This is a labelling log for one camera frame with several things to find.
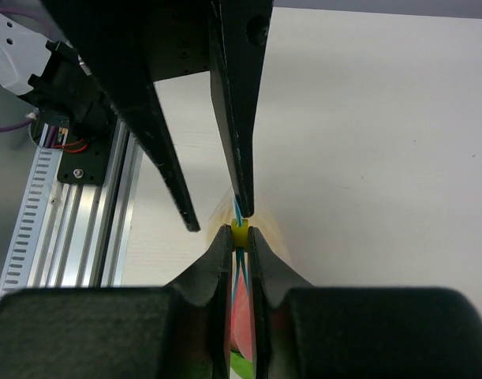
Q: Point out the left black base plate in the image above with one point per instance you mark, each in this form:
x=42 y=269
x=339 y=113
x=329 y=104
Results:
x=85 y=162

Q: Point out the aluminium rail frame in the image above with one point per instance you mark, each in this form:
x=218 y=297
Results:
x=78 y=230

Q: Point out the pink peach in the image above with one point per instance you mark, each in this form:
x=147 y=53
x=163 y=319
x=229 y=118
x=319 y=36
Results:
x=241 y=333

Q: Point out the green chayote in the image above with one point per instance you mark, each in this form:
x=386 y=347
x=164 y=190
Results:
x=241 y=366

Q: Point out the clear zip top bag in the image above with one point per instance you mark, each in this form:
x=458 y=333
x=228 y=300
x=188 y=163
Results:
x=224 y=213

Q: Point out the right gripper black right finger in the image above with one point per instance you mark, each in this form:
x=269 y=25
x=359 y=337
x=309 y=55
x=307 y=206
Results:
x=303 y=331

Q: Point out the white slotted cable duct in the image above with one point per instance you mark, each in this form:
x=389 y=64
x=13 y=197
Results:
x=23 y=244

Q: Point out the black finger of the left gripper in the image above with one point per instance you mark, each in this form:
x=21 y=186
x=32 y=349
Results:
x=238 y=34
x=107 y=37

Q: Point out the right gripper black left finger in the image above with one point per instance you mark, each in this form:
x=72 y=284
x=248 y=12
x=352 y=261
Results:
x=180 y=330

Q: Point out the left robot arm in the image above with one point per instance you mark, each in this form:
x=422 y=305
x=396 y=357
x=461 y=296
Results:
x=53 y=77

